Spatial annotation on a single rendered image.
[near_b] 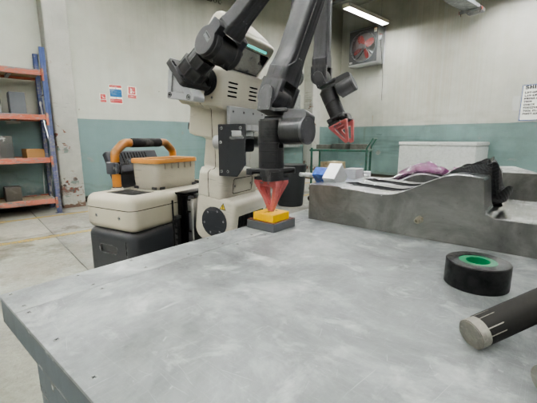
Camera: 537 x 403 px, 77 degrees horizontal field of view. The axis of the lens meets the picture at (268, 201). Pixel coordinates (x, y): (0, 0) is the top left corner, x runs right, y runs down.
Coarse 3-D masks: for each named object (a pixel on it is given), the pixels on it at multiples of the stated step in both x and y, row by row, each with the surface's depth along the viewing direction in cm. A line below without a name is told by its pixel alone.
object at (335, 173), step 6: (318, 168) 92; (324, 168) 90; (330, 168) 89; (336, 168) 88; (342, 168) 89; (300, 174) 96; (306, 174) 95; (312, 174) 91; (318, 174) 90; (324, 174) 88; (330, 174) 87; (336, 174) 87; (342, 174) 89; (318, 180) 92; (324, 180) 88; (330, 180) 87; (336, 180) 87; (342, 180) 89
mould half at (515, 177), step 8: (504, 168) 106; (512, 168) 106; (520, 168) 106; (408, 176) 106; (416, 176) 102; (424, 176) 101; (432, 176) 100; (504, 176) 93; (512, 176) 92; (520, 176) 92; (528, 176) 91; (536, 176) 90; (504, 184) 93; (512, 184) 93; (520, 184) 92; (528, 184) 91; (536, 184) 91; (512, 192) 93; (520, 192) 92; (528, 192) 92; (536, 192) 91; (520, 200) 93; (528, 200) 92; (536, 200) 91
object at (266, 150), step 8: (264, 144) 73; (272, 144) 73; (280, 144) 75; (264, 152) 73; (272, 152) 73; (280, 152) 74; (264, 160) 74; (272, 160) 73; (280, 160) 74; (248, 168) 75; (256, 168) 75; (264, 168) 74; (272, 168) 74; (280, 168) 75; (288, 168) 76
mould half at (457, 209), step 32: (320, 192) 83; (352, 192) 78; (384, 192) 76; (416, 192) 69; (448, 192) 65; (480, 192) 62; (352, 224) 79; (384, 224) 74; (416, 224) 70; (448, 224) 66; (480, 224) 62; (512, 224) 59
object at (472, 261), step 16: (448, 256) 49; (464, 256) 49; (480, 256) 49; (448, 272) 47; (464, 272) 45; (480, 272) 44; (496, 272) 43; (464, 288) 45; (480, 288) 44; (496, 288) 44
